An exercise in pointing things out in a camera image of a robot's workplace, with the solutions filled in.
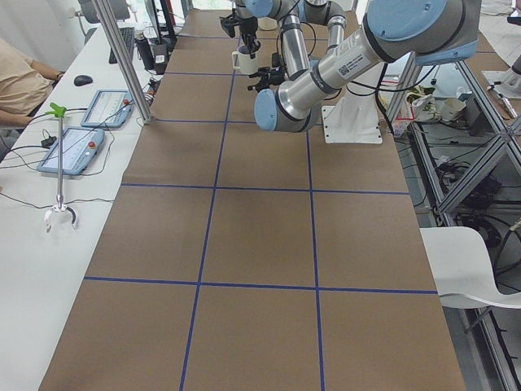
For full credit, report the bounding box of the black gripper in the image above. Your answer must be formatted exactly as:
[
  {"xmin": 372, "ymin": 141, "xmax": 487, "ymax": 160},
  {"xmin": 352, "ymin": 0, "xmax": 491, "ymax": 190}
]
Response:
[
  {"xmin": 247, "ymin": 66, "xmax": 286, "ymax": 92},
  {"xmin": 239, "ymin": 16, "xmax": 261, "ymax": 59}
]

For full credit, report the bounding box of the white plastic cup with handle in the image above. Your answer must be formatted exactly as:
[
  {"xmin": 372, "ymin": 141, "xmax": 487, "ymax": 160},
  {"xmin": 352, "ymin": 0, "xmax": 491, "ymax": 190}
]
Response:
[{"xmin": 231, "ymin": 45, "xmax": 259, "ymax": 76}]

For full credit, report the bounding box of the silver reacher grabber green handle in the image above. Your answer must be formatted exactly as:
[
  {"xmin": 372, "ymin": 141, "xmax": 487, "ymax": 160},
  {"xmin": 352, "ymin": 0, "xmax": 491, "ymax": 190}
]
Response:
[{"xmin": 44, "ymin": 103, "xmax": 77, "ymax": 233}]

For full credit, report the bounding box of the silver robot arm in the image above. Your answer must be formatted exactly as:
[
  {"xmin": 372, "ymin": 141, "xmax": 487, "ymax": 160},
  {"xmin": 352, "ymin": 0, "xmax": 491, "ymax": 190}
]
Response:
[
  {"xmin": 254, "ymin": 1, "xmax": 481, "ymax": 133},
  {"xmin": 232, "ymin": 1, "xmax": 347, "ymax": 81}
]

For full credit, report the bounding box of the black water bottle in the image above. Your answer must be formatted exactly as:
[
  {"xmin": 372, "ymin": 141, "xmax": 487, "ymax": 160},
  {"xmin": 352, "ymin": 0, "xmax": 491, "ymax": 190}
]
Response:
[{"xmin": 135, "ymin": 32, "xmax": 154, "ymax": 71}]

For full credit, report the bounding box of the black keyboard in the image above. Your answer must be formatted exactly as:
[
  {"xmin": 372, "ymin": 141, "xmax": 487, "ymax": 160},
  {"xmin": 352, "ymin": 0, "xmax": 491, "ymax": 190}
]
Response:
[{"xmin": 107, "ymin": 26, "xmax": 136, "ymax": 65}]

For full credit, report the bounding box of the far blue teach pendant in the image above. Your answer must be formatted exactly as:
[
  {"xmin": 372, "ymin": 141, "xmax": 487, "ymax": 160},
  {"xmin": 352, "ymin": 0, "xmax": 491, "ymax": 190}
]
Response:
[{"xmin": 81, "ymin": 90, "xmax": 132, "ymax": 128}]

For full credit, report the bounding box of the blue teach pendant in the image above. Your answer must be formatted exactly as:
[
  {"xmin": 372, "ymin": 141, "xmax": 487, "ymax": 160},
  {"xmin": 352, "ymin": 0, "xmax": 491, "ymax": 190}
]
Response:
[
  {"xmin": 37, "ymin": 126, "xmax": 105, "ymax": 176},
  {"xmin": 81, "ymin": 90, "xmax": 132, "ymax": 128}
]

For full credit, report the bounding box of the white plastic bag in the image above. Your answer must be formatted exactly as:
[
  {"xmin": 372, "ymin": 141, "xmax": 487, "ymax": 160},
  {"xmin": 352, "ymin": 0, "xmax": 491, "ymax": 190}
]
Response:
[{"xmin": 406, "ymin": 86, "xmax": 440, "ymax": 123}]

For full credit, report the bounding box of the black computer mouse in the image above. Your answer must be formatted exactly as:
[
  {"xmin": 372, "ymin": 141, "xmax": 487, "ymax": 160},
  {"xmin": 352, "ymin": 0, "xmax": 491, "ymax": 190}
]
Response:
[{"xmin": 73, "ymin": 75, "xmax": 93, "ymax": 86}]

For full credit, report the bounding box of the near blue teach pendant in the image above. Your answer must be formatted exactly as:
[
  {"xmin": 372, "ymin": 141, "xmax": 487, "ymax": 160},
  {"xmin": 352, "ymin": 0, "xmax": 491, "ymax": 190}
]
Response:
[{"xmin": 37, "ymin": 126, "xmax": 105, "ymax": 176}]

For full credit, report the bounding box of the person in beige shirt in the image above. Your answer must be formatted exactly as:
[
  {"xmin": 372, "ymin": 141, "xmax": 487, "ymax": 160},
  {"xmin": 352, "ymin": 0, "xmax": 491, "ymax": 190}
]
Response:
[{"xmin": 1, "ymin": 40, "xmax": 64, "ymax": 156}]

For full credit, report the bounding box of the white chair seat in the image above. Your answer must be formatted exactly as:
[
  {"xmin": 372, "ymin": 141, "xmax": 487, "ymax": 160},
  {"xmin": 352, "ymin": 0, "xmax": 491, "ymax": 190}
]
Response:
[{"xmin": 420, "ymin": 226, "xmax": 520, "ymax": 310}]

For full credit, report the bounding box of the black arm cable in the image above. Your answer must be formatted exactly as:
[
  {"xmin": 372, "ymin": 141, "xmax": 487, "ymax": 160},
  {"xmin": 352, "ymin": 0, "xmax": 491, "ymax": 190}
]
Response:
[{"xmin": 276, "ymin": 20, "xmax": 449, "ymax": 116}]

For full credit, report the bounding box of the white camera pole with base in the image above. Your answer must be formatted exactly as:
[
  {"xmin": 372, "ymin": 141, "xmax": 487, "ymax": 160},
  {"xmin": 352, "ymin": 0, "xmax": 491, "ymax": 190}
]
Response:
[{"xmin": 322, "ymin": 85, "xmax": 383, "ymax": 144}]

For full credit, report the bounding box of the aluminium frame post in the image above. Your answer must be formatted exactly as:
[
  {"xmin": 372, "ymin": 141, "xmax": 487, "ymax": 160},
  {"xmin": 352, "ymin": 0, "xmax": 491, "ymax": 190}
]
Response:
[{"xmin": 92, "ymin": 0, "xmax": 152, "ymax": 125}]

